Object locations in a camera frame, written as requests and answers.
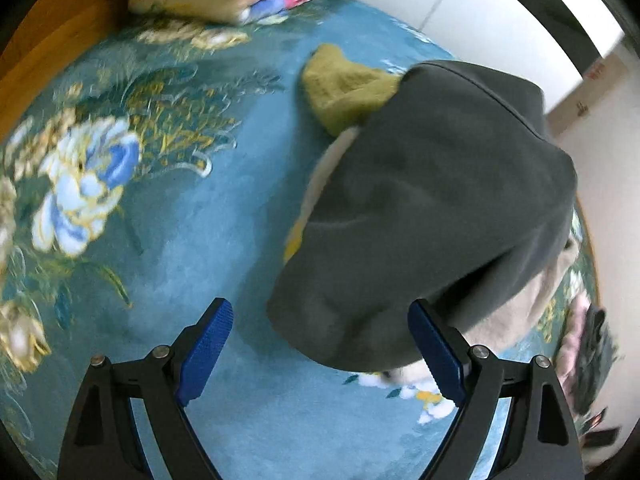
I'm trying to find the teal floral blanket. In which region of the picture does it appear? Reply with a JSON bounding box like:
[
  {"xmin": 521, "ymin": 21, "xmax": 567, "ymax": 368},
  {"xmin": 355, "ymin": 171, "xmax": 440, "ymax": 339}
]
[{"xmin": 0, "ymin": 0, "xmax": 601, "ymax": 480}]

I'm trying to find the olive green garment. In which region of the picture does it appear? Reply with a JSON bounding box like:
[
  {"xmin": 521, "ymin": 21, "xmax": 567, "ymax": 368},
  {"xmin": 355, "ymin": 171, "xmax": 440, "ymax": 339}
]
[{"xmin": 301, "ymin": 43, "xmax": 403, "ymax": 137}]

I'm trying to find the beige garment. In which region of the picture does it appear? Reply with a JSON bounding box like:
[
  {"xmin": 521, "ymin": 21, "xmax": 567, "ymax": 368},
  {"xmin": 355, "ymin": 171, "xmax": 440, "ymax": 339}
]
[{"xmin": 282, "ymin": 127, "xmax": 581, "ymax": 386}]

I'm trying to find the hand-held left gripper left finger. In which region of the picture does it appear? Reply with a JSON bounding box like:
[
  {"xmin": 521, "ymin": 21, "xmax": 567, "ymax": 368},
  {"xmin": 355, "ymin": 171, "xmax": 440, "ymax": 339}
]
[{"xmin": 57, "ymin": 297, "xmax": 235, "ymax": 480}]

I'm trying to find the black frame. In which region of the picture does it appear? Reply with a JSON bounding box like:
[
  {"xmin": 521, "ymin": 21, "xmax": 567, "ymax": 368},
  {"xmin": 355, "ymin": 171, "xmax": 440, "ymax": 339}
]
[{"xmin": 475, "ymin": 0, "xmax": 628, "ymax": 78}]

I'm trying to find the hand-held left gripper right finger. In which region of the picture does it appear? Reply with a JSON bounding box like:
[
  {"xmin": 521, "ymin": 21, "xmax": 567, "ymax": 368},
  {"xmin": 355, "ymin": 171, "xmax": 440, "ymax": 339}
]
[{"xmin": 407, "ymin": 298, "xmax": 586, "ymax": 480}]

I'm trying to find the dark grey sweatshirt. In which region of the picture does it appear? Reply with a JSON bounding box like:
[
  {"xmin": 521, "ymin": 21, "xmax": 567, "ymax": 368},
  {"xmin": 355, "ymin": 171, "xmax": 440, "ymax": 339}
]
[{"xmin": 266, "ymin": 60, "xmax": 579, "ymax": 373}]

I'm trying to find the cardboard box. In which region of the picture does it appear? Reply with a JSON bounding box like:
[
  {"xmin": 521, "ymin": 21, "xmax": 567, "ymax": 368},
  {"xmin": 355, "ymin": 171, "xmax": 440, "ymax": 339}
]
[{"xmin": 545, "ymin": 47, "xmax": 636, "ymax": 136}]

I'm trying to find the wooden bed frame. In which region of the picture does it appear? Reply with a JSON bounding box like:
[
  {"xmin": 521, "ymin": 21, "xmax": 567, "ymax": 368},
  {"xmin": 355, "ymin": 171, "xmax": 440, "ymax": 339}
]
[{"xmin": 0, "ymin": 0, "xmax": 131, "ymax": 146}]

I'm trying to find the grey folded garment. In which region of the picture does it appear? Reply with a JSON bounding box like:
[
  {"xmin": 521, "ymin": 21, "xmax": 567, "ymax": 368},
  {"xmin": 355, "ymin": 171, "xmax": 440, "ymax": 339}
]
[{"xmin": 575, "ymin": 305, "xmax": 623, "ymax": 416}]

